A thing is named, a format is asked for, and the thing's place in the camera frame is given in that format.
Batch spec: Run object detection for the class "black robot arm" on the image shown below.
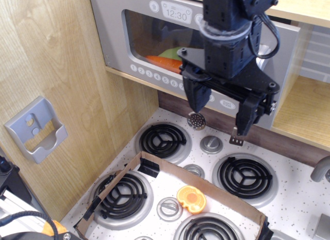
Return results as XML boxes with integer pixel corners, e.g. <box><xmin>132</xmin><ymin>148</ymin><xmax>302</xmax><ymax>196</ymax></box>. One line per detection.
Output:
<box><xmin>177</xmin><ymin>0</ymin><xmax>280</xmax><ymax>136</ymax></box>

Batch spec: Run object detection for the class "green toy plate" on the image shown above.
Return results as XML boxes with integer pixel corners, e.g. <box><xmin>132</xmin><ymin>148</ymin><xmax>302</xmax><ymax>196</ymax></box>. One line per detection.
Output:
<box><xmin>158</xmin><ymin>46</ymin><xmax>182</xmax><ymax>61</ymax></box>

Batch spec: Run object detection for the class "grey stove knob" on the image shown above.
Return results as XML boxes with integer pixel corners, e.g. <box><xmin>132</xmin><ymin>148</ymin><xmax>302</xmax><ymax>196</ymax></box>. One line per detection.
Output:
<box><xmin>184</xmin><ymin>164</ymin><xmax>205</xmax><ymax>179</ymax></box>
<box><xmin>157</xmin><ymin>197</ymin><xmax>183</xmax><ymax>222</ymax></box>
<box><xmin>200</xmin><ymin>136</ymin><xmax>223</xmax><ymax>154</ymax></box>

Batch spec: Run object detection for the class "black burner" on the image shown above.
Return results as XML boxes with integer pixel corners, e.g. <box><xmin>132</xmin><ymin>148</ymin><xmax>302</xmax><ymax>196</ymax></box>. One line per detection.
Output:
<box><xmin>138</xmin><ymin>124</ymin><xmax>187</xmax><ymax>158</ymax></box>
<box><xmin>216</xmin><ymin>156</ymin><xmax>273</xmax><ymax>199</ymax></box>
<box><xmin>183</xmin><ymin>216</ymin><xmax>239</xmax><ymax>240</ymax></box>
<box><xmin>97</xmin><ymin>171</ymin><xmax>150</xmax><ymax>221</ymax></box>

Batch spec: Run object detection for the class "brown cardboard barrier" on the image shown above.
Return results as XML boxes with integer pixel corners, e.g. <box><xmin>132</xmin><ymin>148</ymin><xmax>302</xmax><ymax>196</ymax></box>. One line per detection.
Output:
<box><xmin>74</xmin><ymin>152</ymin><xmax>273</xmax><ymax>239</ymax></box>

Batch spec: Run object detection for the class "back right black burner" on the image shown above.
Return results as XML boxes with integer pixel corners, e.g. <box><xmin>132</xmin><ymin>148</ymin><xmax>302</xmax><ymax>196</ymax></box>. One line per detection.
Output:
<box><xmin>216</xmin><ymin>156</ymin><xmax>273</xmax><ymax>199</ymax></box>

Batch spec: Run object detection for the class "grey toy microwave door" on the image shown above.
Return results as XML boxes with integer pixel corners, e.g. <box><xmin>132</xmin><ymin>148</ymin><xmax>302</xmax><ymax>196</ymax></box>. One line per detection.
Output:
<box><xmin>90</xmin><ymin>0</ymin><xmax>302</xmax><ymax>129</ymax></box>

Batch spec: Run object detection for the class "orange toy carrot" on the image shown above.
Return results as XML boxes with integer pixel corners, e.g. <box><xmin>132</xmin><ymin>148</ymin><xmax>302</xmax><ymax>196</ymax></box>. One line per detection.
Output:
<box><xmin>145</xmin><ymin>55</ymin><xmax>182</xmax><ymax>74</ymax></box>

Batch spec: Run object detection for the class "front left black burner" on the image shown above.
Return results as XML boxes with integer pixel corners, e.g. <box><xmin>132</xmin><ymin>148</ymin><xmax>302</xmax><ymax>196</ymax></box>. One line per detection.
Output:
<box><xmin>97</xmin><ymin>171</ymin><xmax>150</xmax><ymax>221</ymax></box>

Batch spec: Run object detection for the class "back left black burner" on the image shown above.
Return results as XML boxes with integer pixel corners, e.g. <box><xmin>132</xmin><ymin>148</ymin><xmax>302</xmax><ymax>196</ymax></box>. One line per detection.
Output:
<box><xmin>138</xmin><ymin>124</ymin><xmax>187</xmax><ymax>158</ymax></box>

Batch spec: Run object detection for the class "grey toy spatula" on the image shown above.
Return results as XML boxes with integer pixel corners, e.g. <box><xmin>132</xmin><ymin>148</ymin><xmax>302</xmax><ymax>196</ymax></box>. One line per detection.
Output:
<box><xmin>229</xmin><ymin>127</ymin><xmax>244</xmax><ymax>146</ymax></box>

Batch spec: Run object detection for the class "black cable with orange sleeve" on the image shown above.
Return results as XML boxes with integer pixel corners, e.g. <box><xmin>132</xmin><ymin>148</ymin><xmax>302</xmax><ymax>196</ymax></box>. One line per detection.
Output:
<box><xmin>0</xmin><ymin>211</ymin><xmax>65</xmax><ymax>240</ymax></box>

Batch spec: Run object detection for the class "grey back stove knob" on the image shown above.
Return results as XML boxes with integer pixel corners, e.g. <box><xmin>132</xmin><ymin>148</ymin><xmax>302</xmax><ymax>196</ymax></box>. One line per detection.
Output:
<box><xmin>200</xmin><ymin>136</ymin><xmax>223</xmax><ymax>154</ymax></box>

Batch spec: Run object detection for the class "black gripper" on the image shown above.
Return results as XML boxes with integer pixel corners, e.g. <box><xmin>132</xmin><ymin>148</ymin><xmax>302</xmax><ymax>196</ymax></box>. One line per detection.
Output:
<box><xmin>177</xmin><ymin>38</ymin><xmax>279</xmax><ymax>136</ymax></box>

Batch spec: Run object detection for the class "grey middle stove knob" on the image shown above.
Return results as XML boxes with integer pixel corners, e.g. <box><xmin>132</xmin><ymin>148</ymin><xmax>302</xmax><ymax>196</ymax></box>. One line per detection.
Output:
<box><xmin>184</xmin><ymin>164</ymin><xmax>205</xmax><ymax>179</ymax></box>

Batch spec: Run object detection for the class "orange toy fruit half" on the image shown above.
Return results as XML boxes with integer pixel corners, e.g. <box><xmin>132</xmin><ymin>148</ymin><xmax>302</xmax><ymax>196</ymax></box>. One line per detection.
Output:
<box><xmin>176</xmin><ymin>185</ymin><xmax>207</xmax><ymax>215</ymax></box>

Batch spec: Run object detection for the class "grey toy strainer spoon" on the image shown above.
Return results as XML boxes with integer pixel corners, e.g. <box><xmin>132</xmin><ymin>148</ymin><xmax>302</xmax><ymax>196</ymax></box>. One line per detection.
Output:
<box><xmin>187</xmin><ymin>112</ymin><xmax>206</xmax><ymax>131</ymax></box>

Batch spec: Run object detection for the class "grey front stove knob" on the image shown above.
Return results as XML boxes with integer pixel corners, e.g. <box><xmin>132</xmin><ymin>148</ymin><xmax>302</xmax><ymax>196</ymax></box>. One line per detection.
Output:
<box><xmin>157</xmin><ymin>197</ymin><xmax>183</xmax><ymax>222</ymax></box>

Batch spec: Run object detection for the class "front right black burner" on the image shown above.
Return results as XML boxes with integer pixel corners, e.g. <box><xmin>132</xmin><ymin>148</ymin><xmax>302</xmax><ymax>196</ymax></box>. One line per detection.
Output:
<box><xmin>183</xmin><ymin>216</ymin><xmax>239</xmax><ymax>240</ymax></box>

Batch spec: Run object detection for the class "grey wall holder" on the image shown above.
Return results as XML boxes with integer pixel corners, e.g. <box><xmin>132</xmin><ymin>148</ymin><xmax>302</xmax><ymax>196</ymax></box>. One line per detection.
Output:
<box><xmin>4</xmin><ymin>96</ymin><xmax>68</xmax><ymax>164</ymax></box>

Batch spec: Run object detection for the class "grey toy faucet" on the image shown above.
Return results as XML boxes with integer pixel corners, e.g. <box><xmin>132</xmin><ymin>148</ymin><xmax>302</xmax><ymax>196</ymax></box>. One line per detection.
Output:
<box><xmin>310</xmin><ymin>156</ymin><xmax>330</xmax><ymax>182</ymax></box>

